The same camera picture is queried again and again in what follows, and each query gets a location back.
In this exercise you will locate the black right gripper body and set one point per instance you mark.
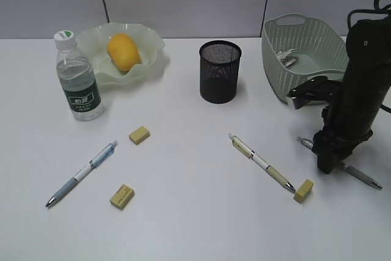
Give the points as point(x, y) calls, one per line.
point(332, 148)

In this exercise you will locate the grey grip pen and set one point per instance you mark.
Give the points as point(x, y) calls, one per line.
point(347, 168)

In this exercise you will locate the white waste paper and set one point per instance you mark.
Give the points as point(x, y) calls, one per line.
point(286, 58)

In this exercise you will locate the beige grip pen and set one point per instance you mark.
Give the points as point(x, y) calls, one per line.
point(252, 155)

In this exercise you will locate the blue grip pen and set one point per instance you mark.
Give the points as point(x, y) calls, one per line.
point(96, 161)

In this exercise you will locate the yellow eraser with print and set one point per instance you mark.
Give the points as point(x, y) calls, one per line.
point(123, 195)

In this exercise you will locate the yellow mango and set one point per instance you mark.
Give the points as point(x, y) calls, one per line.
point(123, 52)

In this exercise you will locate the clear water bottle green label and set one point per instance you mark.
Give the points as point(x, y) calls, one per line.
point(77, 78)

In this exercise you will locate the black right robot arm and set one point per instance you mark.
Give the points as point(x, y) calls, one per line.
point(354, 104)

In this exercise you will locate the yellow eraser right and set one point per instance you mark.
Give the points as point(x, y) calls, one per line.
point(303, 191)

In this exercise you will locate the green plastic woven basket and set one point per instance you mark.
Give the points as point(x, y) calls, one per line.
point(320, 51)

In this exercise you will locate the black mesh pen holder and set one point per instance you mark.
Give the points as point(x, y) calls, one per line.
point(219, 67)

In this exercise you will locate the plain yellow eraser upper left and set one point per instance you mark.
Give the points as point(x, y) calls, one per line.
point(139, 135)

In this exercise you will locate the green wavy glass plate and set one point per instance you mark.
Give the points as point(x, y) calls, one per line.
point(93, 43)

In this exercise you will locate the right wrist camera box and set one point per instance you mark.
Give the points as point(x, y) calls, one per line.
point(318, 88)

